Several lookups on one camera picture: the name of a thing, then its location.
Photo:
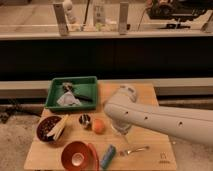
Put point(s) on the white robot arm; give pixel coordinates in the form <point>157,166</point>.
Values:
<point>190,124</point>

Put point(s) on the grey metal bracket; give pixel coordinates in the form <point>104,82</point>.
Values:
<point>61,20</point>
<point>123,15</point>

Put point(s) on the dark brown bowl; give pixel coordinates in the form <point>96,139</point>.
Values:
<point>45,126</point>

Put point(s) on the black tool in tray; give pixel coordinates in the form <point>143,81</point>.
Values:
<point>81,96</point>

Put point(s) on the black machine in background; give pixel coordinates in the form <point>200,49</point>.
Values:
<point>182,10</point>

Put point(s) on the grey metal bracket left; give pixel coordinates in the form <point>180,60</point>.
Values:
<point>61,20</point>

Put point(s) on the small metal cup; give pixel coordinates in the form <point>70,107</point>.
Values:
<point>85,121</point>

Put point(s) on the silver fork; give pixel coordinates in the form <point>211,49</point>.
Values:
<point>128,152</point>

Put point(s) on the crumpled brown object in tray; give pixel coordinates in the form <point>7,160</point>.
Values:
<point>67,86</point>

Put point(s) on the grey cloth in tray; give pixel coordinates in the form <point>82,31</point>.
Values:
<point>68,99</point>

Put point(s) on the white plastic cup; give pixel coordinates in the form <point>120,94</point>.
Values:
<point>123,129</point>

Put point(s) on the red plate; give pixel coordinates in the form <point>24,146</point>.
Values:
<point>94,155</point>

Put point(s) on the orange fruit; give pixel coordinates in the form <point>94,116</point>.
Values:
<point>98,126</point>

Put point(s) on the green plastic tray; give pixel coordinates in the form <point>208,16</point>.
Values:
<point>82,86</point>

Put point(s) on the grey metal bracket right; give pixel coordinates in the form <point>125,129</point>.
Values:
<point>123,15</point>

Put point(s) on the wooden chopsticks bundle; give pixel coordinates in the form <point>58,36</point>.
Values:
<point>57,129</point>

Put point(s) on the red bowl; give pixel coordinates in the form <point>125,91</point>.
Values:
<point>76,157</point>

